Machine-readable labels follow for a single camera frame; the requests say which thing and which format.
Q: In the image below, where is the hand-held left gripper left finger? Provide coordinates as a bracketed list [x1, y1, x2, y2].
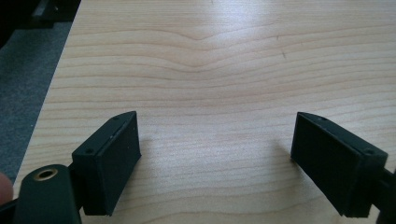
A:
[72, 110, 142, 217]

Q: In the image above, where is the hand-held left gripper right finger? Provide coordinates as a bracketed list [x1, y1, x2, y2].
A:
[290, 111, 389, 218]

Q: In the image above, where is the black stand base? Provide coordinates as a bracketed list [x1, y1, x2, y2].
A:
[18, 0, 82, 31]

